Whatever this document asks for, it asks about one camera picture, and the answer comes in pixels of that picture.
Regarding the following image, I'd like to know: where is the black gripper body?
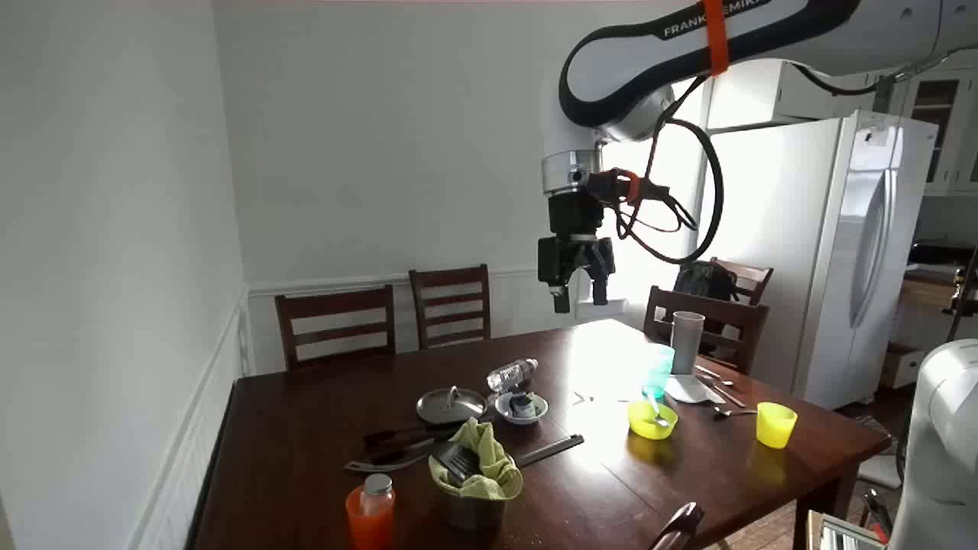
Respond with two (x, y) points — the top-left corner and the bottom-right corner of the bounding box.
(545, 188), (608, 266)

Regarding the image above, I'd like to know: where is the small metal bowl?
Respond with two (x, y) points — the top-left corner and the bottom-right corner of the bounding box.
(488, 390), (552, 427)

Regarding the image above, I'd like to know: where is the silver metal spoon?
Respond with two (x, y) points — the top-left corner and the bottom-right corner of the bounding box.
(638, 384), (670, 426)

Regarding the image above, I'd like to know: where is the yellow plastic bowl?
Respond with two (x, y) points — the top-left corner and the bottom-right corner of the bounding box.
(627, 397), (683, 443)

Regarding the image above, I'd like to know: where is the bright window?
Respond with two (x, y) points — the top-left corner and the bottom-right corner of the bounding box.
(594, 74), (714, 329)

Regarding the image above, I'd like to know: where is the black bag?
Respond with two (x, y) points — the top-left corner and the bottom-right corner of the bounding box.
(673, 261), (740, 306)

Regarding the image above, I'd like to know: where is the clear plastic bottle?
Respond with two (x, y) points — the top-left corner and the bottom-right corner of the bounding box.
(482, 355), (545, 397)

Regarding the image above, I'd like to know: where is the dark wooden slat chair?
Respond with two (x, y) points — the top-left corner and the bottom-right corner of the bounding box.
(712, 256), (776, 308)
(272, 282), (398, 374)
(642, 285), (773, 375)
(407, 261), (495, 355)

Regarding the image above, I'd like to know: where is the grey translucent tumbler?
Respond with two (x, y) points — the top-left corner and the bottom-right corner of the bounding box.
(667, 308), (709, 378)

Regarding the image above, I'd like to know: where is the teal plastic cup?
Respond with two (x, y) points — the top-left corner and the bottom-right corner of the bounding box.
(642, 342), (678, 405)

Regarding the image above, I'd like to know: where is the white flat plate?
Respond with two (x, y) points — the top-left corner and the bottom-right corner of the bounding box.
(667, 369), (729, 410)

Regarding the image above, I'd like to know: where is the long metal utensil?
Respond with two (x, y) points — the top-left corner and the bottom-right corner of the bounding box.
(694, 360), (740, 395)

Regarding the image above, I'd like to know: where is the round metal pan lid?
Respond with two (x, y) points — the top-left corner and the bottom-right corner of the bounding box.
(413, 383), (488, 427)

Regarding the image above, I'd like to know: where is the dark long knife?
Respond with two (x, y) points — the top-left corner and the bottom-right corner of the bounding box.
(515, 432), (590, 472)

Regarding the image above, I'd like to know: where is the green cloth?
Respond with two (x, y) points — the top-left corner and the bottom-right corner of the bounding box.
(426, 415), (525, 504)

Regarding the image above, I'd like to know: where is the white refrigerator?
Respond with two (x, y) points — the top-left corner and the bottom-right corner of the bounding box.
(704, 107), (942, 412)

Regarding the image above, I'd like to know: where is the white tall kitchen cabinet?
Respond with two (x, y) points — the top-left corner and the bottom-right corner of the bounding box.
(705, 55), (910, 134)

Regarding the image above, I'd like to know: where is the black spatula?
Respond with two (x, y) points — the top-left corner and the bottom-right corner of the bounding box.
(361, 422), (461, 461)

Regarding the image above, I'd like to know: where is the yellow plastic cup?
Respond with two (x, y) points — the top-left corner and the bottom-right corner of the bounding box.
(752, 401), (801, 454)

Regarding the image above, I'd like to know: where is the curved dark chair back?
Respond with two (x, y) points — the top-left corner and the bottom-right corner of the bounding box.
(647, 500), (709, 550)

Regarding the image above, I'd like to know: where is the orange liquid bottle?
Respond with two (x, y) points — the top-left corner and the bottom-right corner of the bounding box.
(341, 472), (401, 550)

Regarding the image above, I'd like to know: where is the grey framed board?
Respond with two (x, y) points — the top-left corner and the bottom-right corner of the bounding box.
(808, 508), (891, 550)

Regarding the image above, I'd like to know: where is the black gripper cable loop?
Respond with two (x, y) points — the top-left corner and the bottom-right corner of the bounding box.
(608, 72), (732, 270)

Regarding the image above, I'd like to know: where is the orange strap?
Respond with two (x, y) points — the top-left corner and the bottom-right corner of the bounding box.
(701, 0), (738, 77)

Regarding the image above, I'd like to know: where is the metal ladle handle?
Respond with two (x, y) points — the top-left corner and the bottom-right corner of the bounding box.
(341, 446), (437, 478)

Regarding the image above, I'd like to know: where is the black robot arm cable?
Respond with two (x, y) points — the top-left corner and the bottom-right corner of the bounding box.
(791, 59), (895, 102)

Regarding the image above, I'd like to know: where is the glass door wall cabinet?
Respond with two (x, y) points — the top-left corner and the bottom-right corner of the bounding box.
(898, 55), (978, 197)

